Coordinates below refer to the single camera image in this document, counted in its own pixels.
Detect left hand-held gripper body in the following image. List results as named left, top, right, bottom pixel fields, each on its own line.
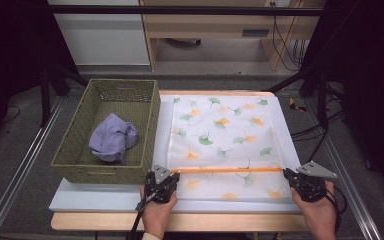
left=135, top=163, right=178, bottom=213

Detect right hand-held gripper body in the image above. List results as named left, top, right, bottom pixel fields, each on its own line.
left=289, top=160, right=338, bottom=203

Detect white leaf-print laundry bag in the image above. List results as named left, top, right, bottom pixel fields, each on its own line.
left=166, top=96, right=295, bottom=203

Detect purple cloth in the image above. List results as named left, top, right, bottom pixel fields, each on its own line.
left=88, top=113, right=140, bottom=164

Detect green woven basket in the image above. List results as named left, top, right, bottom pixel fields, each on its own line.
left=50, top=78, right=162, bottom=185

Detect person's right hand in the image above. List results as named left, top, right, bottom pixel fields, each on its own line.
left=289, top=181, right=338, bottom=240

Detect person's left hand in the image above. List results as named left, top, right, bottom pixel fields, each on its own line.
left=139, top=184, right=179, bottom=239

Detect white table mat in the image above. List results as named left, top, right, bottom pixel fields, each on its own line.
left=48, top=94, right=303, bottom=213

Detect yellow and black small tool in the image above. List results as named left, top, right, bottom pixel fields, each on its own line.
left=288, top=97, right=308, bottom=113

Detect black metal stand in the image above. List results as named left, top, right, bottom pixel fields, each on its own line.
left=39, top=63, right=89, bottom=128
left=266, top=63, right=329, bottom=130

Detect dark curtain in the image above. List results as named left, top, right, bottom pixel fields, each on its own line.
left=299, top=0, right=384, bottom=204
left=0, top=0, right=80, bottom=151

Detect wooden desk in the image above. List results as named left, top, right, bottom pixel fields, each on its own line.
left=139, top=0, right=326, bottom=72

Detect white cabinet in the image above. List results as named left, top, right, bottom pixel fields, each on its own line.
left=48, top=0, right=151, bottom=66

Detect black horizontal bar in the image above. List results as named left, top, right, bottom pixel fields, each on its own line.
left=46, top=4, right=324, bottom=17

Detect right hand-held gripper cable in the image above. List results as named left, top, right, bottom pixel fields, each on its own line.
left=326, top=185, right=348, bottom=233

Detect hand-held gripper cable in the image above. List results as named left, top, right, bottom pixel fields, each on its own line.
left=326, top=185, right=348, bottom=233
left=125, top=208, right=145, bottom=240

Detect aluminium rail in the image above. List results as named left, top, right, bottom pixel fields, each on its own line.
left=304, top=99, right=383, bottom=240
left=0, top=96, right=66, bottom=240

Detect black floor cables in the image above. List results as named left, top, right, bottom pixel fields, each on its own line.
left=291, top=111, right=345, bottom=141

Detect left hand-held gripper cable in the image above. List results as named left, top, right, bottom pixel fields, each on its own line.
left=125, top=208, right=145, bottom=240

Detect bundle of black cables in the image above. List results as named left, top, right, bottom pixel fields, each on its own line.
left=291, top=39, right=308, bottom=69

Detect black hanging cable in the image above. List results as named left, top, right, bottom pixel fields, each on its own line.
left=271, top=14, right=301, bottom=72

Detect thin black floor cable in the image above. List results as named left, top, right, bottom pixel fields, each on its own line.
left=0, top=104, right=22, bottom=126

